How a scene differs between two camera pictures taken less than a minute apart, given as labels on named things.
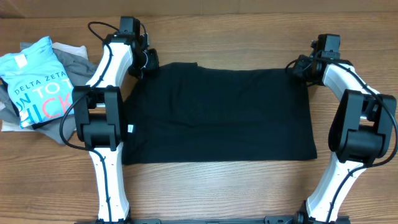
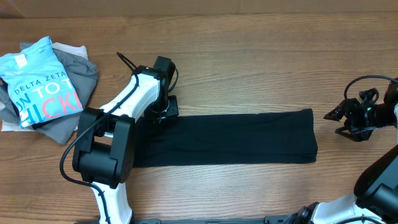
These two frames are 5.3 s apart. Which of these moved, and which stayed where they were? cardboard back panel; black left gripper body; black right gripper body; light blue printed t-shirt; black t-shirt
Moved: black left gripper body; black right gripper body; black t-shirt
Stayed: cardboard back panel; light blue printed t-shirt
